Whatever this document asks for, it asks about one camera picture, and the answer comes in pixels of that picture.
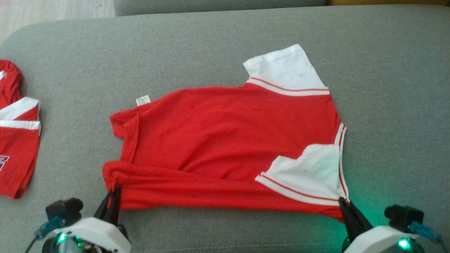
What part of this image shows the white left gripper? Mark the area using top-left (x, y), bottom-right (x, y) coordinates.
top-left (42, 185), bottom-right (131, 253)

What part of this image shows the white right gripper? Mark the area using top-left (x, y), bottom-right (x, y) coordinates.
top-left (338, 197), bottom-right (426, 253)

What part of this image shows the red and white sports shirt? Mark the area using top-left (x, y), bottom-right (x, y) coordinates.
top-left (0, 59), bottom-right (41, 200)
top-left (102, 44), bottom-right (351, 223)

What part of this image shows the large grey sofa seat cushion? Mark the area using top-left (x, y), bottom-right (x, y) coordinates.
top-left (0, 4), bottom-right (450, 253)

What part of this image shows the blue cable connector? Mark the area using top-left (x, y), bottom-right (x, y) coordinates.
top-left (409, 221), bottom-right (440, 243)
top-left (34, 216), bottom-right (64, 240)

